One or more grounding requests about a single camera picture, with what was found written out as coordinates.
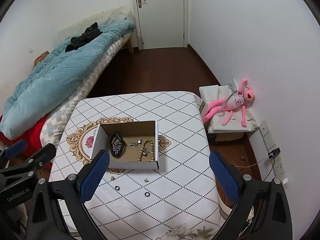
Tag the black clothing on bed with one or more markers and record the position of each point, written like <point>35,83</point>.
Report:
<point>87,36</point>

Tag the white wall socket panel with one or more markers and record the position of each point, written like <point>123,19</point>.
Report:
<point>278,167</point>

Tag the small silver charm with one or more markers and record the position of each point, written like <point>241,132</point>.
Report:
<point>145,152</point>

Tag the silver crystal pendant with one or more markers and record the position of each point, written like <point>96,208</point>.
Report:
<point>136,143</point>

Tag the black plug adapter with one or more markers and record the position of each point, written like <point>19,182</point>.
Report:
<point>274,153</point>

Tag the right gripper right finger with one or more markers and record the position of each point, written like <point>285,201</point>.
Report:
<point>261,209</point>

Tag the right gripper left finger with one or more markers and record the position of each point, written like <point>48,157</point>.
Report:
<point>46,220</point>

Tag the white cloth covered box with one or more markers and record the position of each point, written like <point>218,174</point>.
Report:
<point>233,130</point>

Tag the light blue duvet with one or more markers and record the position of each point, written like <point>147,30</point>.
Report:
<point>55,78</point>

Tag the red blanket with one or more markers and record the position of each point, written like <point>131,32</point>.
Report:
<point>31,137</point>

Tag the white cardboard jewelry box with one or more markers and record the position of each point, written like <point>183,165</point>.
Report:
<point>132,158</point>

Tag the pink panther plush toy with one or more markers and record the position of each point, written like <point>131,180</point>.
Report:
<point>238,99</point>

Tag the wooden bed frame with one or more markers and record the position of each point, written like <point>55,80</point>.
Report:
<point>128,45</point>

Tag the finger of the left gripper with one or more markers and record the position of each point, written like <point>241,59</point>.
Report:
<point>12,151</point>
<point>40,159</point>

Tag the white door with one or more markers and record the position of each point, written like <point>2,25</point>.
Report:
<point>161,23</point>

